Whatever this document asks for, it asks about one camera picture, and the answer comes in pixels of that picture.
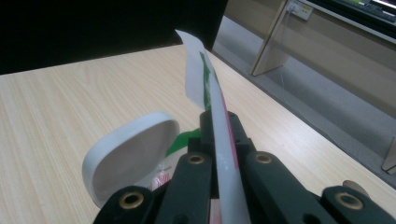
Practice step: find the white red green packet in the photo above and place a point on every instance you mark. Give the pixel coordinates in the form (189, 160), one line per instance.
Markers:
(194, 68)

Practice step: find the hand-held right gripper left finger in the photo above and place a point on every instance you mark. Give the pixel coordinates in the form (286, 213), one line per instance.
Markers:
(206, 133)

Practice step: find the dark keyboard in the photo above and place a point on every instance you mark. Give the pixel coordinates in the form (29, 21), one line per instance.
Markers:
(367, 11)

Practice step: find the white power socket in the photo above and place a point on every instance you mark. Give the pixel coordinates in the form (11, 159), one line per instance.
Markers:
(300, 9)

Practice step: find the glass jar with grey lid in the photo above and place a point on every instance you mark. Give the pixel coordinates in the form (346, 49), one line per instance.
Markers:
(130, 155)

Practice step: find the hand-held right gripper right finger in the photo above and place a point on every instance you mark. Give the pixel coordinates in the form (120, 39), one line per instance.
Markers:
(241, 140)

